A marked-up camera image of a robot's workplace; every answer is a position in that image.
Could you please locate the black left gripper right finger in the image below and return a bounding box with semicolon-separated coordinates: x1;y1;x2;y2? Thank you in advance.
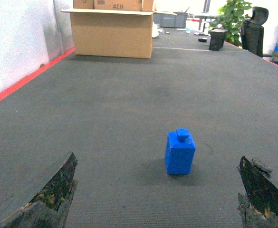
237;156;278;228

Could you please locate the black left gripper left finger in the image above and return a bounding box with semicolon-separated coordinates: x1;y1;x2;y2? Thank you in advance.
0;152;78;228

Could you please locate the blue plastic block part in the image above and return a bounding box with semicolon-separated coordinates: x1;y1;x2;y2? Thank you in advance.
164;128;196;175

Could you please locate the black office chair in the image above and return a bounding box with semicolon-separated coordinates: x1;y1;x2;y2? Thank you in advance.
241;7;269;57

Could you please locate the black box on table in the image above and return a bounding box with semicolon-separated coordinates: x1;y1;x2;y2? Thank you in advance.
209;28;228;51

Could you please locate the large cardboard box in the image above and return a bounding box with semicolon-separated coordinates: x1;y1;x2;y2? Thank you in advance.
61;0;153;59

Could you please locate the green potted plant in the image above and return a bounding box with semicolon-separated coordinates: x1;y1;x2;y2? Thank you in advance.
217;0;252;47

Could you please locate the grey storage crate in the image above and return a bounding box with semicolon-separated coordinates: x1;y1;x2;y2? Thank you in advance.
153;11;188;29

